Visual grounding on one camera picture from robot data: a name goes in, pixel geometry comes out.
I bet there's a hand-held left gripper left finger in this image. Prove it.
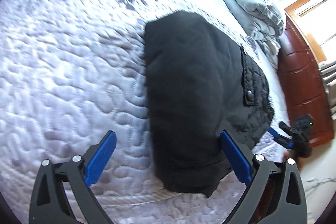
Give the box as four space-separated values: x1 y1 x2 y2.
29 130 117 224

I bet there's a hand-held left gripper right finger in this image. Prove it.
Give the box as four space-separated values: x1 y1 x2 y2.
219 130 308 224

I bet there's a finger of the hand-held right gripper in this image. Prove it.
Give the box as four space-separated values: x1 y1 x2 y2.
279 121 297 135
267 127 294 149

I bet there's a black jacket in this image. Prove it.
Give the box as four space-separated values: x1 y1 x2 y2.
143 10 275 198

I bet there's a brown wooden headboard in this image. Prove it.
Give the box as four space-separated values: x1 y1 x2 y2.
277 14 334 148

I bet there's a white radiator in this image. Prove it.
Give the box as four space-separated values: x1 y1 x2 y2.
319 59 336 94

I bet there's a white quilted mattress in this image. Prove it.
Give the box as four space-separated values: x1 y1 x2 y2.
0 0 290 224

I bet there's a wooden-framed window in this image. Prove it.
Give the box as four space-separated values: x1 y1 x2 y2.
284 0 336 63

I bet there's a grey folded duvet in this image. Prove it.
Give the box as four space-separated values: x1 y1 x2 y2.
219 0 286 68

